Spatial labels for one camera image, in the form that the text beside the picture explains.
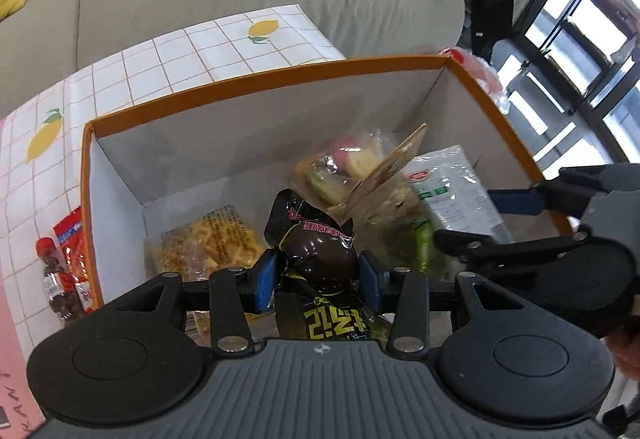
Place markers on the white snack packet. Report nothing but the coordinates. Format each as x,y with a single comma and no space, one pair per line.
450,199

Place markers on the colourful mixed snack clear packet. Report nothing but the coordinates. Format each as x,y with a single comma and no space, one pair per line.
340,164

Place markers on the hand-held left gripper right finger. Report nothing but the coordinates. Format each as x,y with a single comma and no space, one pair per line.
372,280

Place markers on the black snack packet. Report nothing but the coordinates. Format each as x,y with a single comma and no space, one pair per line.
315,260

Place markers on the red snack packet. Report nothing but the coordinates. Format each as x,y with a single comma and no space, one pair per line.
75,244

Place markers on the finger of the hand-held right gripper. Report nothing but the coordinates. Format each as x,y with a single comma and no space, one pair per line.
470,244
515,202

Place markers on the dark flat device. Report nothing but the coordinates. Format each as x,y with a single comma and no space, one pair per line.
3,416

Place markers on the lemon print pink tablecloth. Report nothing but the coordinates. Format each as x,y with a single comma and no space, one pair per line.
175,64

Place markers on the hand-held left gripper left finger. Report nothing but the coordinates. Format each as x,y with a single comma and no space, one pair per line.
265,280

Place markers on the yellow crisps clear packet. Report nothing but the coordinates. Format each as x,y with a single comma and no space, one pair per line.
220,239

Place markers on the red pink plastic item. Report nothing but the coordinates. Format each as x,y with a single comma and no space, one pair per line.
475,69

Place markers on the green snack packet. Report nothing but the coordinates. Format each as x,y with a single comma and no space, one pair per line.
425,240

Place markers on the orange cardboard box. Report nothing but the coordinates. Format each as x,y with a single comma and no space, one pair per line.
250,129

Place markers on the clear orange-edged snack packet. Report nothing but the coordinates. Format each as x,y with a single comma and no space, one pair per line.
392,164

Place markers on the black framed glass door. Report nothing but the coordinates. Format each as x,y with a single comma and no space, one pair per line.
590,29

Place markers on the person's right hand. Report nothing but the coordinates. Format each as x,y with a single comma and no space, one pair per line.
626,351

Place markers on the cola bottle shaped candy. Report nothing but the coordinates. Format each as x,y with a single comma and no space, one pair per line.
57,286

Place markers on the black garment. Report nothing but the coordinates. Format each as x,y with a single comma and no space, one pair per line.
505,4

